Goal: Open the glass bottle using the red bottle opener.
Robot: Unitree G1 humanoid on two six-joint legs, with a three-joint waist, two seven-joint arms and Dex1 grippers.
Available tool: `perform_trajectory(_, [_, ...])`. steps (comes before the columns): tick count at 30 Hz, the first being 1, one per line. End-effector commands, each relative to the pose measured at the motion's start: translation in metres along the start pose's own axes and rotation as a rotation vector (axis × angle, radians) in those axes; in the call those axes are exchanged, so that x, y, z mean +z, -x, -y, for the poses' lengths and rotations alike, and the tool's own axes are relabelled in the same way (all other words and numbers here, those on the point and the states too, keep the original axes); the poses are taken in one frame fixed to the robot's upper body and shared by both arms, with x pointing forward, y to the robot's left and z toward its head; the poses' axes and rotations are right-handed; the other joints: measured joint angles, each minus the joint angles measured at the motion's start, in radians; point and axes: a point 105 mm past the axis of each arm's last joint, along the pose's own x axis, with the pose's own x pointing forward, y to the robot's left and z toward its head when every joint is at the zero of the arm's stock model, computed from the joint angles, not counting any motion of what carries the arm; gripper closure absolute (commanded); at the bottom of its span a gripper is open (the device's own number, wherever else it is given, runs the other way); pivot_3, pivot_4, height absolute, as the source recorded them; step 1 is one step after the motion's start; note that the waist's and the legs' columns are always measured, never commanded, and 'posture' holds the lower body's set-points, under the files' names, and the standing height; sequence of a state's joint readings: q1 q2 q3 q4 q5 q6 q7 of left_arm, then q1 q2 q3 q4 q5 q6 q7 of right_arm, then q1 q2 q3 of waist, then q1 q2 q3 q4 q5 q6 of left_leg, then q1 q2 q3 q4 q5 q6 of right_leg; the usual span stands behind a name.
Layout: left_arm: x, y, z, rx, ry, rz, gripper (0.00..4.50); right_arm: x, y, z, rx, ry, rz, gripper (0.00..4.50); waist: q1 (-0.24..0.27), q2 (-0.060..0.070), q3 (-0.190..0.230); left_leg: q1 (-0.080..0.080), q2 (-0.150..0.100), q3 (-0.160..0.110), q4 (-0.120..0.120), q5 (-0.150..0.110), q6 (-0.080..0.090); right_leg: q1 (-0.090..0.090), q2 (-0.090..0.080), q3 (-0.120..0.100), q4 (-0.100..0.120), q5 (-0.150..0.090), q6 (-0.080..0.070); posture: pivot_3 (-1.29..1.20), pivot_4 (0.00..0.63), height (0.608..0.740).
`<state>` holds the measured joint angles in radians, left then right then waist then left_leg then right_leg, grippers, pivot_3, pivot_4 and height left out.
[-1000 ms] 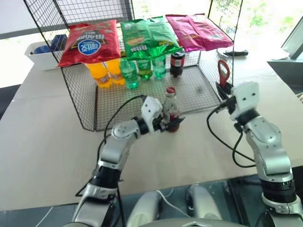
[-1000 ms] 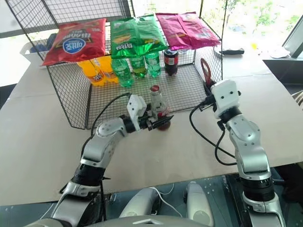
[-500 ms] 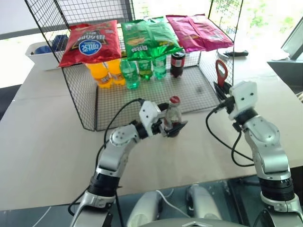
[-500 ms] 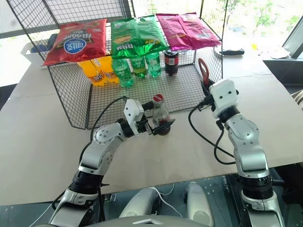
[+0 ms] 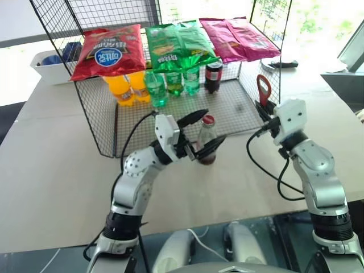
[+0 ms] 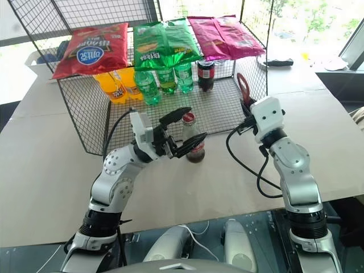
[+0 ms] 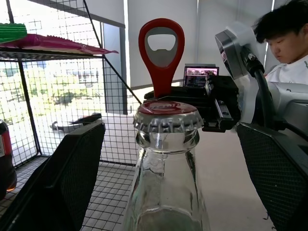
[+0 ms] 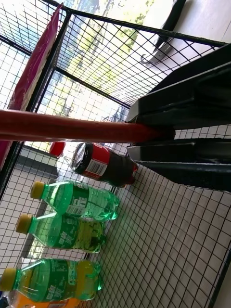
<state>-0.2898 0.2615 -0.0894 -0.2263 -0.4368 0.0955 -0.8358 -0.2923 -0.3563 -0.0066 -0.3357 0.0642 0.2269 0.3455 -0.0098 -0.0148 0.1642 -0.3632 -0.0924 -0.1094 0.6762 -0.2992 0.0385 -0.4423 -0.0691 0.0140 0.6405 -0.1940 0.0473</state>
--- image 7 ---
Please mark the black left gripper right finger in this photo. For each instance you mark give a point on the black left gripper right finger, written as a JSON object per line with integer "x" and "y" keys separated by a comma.
{"x": 279, "y": 173}

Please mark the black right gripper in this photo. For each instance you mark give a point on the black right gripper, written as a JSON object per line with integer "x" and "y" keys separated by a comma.
{"x": 223, "y": 96}

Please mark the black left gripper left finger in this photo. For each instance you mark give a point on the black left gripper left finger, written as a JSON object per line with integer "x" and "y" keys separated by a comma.
{"x": 60, "y": 173}

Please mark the red bottle opener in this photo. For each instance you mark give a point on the red bottle opener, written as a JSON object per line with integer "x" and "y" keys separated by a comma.
{"x": 162, "y": 77}

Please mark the clear glass bottle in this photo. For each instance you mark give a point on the clear glass bottle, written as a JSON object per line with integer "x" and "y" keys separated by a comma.
{"x": 166, "y": 183}

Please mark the open laptop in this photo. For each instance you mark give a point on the open laptop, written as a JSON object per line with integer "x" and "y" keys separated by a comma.
{"x": 199, "y": 75}

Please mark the red and silver bottle cap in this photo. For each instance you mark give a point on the red and silver bottle cap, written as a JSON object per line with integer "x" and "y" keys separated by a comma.
{"x": 168, "y": 115}

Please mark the dark cola bottle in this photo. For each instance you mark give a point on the dark cola bottle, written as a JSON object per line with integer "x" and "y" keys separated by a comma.
{"x": 6, "y": 168}

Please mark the dark flat object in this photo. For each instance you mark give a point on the dark flat object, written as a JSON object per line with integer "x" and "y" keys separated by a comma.
{"x": 79, "y": 120}

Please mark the person in white shirt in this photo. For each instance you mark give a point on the person in white shirt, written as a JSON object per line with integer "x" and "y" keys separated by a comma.
{"x": 288, "y": 48}

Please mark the pink snack packet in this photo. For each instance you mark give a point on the pink snack packet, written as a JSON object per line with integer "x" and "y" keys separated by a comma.
{"x": 48, "y": 42}

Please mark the green snack packet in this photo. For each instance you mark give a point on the green snack packet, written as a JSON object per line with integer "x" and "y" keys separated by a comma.
{"x": 12, "y": 32}

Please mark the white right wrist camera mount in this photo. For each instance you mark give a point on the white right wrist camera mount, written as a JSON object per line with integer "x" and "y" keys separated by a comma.
{"x": 233, "y": 55}

